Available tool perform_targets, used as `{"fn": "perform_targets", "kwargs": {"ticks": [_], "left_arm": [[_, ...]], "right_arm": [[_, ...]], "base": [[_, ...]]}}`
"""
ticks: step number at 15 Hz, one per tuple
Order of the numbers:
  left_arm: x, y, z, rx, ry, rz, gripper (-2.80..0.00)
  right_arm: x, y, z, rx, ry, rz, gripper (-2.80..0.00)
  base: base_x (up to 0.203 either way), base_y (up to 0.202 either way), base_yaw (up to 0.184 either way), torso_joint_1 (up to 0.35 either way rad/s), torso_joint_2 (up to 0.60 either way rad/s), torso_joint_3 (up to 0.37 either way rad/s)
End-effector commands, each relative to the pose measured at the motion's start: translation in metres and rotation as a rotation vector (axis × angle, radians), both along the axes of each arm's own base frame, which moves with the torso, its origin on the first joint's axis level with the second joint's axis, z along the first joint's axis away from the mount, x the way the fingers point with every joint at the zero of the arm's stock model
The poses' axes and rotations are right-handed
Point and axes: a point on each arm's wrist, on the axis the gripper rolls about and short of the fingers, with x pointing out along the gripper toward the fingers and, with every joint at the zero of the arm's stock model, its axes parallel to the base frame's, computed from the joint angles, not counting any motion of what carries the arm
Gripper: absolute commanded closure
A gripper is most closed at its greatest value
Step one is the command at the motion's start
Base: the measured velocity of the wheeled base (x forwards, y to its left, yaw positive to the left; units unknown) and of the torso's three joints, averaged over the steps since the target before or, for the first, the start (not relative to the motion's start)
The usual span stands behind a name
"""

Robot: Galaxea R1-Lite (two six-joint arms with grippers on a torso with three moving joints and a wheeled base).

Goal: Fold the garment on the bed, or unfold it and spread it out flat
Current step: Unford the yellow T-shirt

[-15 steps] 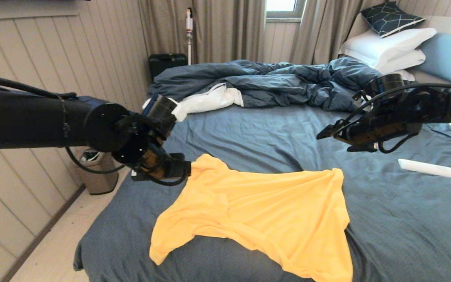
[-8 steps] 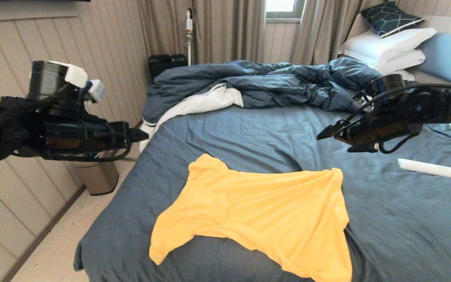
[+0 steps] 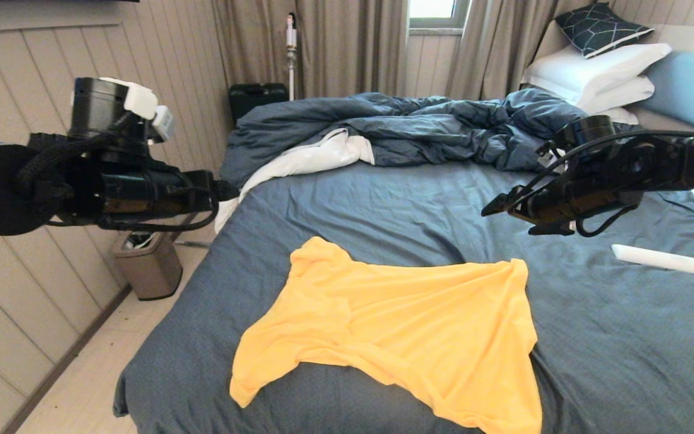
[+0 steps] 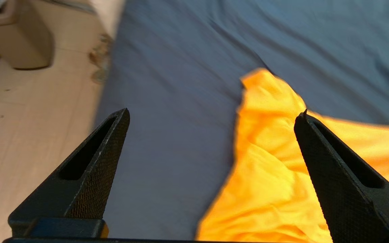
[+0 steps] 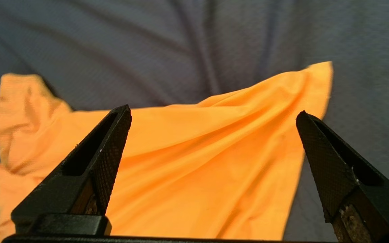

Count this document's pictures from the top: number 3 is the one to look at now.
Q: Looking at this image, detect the yellow polo shirt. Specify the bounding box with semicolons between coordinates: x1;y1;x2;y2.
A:
230;236;543;434

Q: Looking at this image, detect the small white label tag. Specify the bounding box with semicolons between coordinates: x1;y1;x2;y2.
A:
152;105;175;145

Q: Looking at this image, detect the beige trash bin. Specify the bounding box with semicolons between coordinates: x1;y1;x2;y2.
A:
111;230;183;301

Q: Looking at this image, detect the bed with blue sheet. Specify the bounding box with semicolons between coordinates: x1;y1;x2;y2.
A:
113;121;694;434

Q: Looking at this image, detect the white remote control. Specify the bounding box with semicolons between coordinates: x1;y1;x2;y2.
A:
612;244;694;276

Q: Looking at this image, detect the dark green hard case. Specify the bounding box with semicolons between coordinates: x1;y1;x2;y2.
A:
230;83;289;125

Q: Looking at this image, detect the dark blue duvet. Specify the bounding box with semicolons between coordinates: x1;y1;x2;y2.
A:
219;87;595;190

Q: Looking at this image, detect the beige window curtain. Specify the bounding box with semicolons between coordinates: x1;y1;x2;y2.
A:
213;0;409;100
445;0;595;100

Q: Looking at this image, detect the white stick vacuum cleaner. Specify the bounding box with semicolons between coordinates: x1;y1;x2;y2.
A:
285;12;298;101

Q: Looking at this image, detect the dark patterned cushion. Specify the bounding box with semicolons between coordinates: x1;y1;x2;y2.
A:
554;2;655;59

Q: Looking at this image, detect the grey framed window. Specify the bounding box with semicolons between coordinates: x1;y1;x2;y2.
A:
408;0;471;30

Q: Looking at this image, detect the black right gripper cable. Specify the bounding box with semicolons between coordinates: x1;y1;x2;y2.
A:
507;127;694;238

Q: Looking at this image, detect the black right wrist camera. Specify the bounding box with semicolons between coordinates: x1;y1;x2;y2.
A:
555;115;617;154

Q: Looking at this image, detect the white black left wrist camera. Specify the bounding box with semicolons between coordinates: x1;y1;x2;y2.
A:
69;77;160;159

